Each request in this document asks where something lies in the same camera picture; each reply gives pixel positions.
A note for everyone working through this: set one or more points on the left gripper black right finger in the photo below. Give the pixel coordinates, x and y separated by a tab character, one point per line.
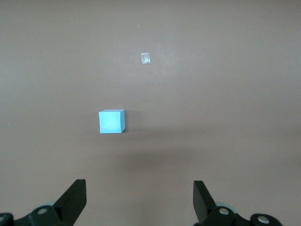
204	204

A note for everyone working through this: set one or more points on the clear tape piece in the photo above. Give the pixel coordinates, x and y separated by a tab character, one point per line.
145	58

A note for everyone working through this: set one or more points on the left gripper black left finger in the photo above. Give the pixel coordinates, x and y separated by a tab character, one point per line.
70	202

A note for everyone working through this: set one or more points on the blue block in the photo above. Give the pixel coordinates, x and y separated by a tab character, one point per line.
110	122

